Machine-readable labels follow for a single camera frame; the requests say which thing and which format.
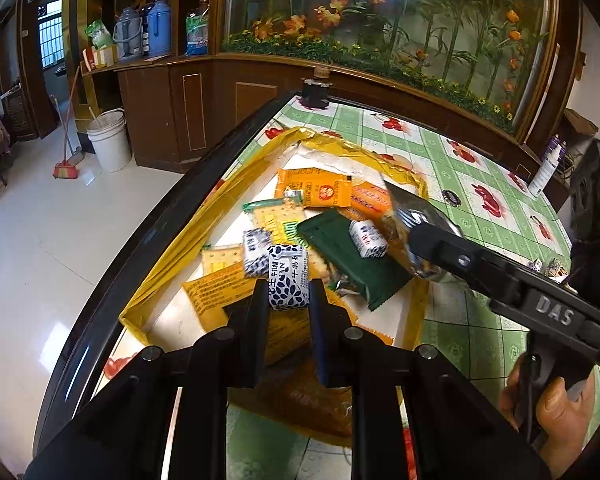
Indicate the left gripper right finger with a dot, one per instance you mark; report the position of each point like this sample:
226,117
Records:
331,346

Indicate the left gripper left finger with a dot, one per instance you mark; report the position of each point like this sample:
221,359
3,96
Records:
249,320

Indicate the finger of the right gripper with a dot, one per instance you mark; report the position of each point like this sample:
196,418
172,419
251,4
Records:
434,252

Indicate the yellow cheese biscuit pack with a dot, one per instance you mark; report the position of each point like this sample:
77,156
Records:
221,294

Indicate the dark green snack pack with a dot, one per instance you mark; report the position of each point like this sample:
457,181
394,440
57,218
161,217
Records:
375,279

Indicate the blue white nougat candy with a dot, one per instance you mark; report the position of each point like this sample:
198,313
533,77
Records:
367,239

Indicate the green yellow cracker pack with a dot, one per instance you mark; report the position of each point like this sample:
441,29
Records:
280,216

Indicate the orange soda cracker pack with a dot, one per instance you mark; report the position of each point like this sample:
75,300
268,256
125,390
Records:
370,201

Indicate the person right hand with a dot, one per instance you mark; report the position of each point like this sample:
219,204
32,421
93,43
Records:
565,423

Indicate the white spray bottle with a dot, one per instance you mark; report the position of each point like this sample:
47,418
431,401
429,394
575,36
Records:
550,161

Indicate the wooden cabinet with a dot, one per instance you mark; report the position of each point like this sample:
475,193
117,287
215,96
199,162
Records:
178,106

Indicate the small black jar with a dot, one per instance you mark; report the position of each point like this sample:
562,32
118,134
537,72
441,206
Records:
315,90

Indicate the flower mural glass panel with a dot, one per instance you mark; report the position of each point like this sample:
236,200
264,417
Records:
480,55

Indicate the red broom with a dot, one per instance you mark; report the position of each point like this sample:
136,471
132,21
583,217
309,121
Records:
66,169

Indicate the white plastic bucket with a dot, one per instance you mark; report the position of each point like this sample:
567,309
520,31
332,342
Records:
109,137

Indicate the green plastic bag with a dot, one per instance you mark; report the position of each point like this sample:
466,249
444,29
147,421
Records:
196,27

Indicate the grey thermos jug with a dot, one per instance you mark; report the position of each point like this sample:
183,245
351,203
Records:
128,36

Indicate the blue thermos jug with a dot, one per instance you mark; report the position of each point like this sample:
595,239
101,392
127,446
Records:
159,29

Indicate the green snack bag on shelf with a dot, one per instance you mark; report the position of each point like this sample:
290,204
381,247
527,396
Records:
103,46

